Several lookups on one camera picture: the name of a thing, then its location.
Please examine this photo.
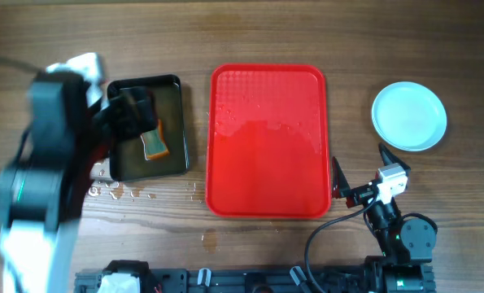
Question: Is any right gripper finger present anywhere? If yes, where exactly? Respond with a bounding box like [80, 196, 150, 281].
[332, 156, 351, 199]
[378, 142, 411, 171]

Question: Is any green orange sponge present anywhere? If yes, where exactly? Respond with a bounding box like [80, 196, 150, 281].
[141, 119, 170, 160]

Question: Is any light blue plate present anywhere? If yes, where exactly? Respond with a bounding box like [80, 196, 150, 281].
[371, 81, 447, 152]

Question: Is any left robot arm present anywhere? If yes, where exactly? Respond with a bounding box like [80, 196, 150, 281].
[0, 72, 158, 292]

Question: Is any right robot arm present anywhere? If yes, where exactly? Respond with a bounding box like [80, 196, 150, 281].
[332, 143, 438, 292]

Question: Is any black water tray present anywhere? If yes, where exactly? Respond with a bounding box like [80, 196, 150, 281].
[107, 74, 190, 181]

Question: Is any red plastic tray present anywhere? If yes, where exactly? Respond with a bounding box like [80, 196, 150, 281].
[205, 63, 331, 219]

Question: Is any right black cable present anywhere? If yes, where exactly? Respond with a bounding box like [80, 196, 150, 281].
[303, 195, 383, 293]

